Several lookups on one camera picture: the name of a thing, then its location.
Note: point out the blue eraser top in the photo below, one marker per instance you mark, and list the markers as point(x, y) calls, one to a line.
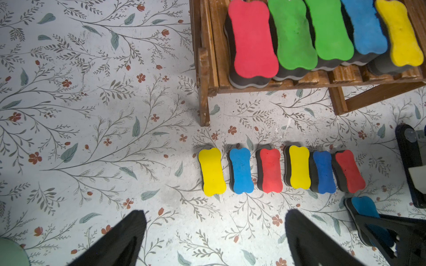
point(240, 171)
point(321, 172)

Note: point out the red eraser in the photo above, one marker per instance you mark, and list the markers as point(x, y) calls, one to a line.
point(269, 170)
point(348, 176)
point(253, 61)

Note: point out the blue eraser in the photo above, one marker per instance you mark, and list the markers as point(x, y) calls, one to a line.
point(364, 30)
point(321, 172)
point(365, 206)
point(240, 171)

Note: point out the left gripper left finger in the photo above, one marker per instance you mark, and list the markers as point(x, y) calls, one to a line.
point(120, 246)

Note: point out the wooden two-tier shelf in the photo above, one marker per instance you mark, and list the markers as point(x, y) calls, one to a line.
point(350, 87)

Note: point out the green pencil cup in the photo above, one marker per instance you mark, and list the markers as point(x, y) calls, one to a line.
point(12, 254)

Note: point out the green eraser bottom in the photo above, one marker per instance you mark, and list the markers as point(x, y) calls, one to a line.
point(292, 39)
point(332, 42)

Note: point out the yellow eraser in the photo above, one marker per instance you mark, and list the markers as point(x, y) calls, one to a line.
point(297, 172)
point(404, 52)
point(212, 171)

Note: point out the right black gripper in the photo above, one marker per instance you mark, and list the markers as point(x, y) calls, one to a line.
point(402, 241)

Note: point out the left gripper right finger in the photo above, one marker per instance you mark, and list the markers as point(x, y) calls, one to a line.
point(310, 246)

